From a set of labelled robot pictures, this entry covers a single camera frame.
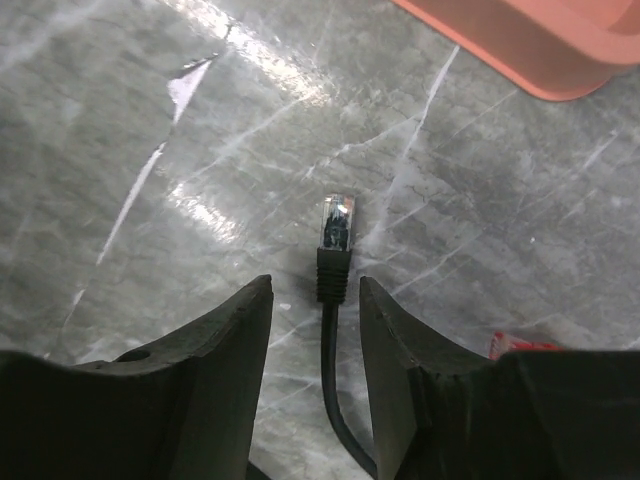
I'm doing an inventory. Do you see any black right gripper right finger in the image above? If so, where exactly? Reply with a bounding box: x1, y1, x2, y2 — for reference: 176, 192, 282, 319
359, 277, 639, 479

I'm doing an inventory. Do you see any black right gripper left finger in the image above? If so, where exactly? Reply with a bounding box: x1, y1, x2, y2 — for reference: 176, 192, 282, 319
1, 275, 273, 479

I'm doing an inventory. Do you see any short red ethernet cable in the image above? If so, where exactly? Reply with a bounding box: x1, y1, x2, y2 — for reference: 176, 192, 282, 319
487, 330, 561, 359

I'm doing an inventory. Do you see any short black ethernet cable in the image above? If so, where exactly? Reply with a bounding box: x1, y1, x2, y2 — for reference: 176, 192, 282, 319
315, 192, 379, 480

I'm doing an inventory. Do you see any salmon pink tray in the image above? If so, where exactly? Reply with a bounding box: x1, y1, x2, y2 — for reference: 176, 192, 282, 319
398, 0, 639, 102

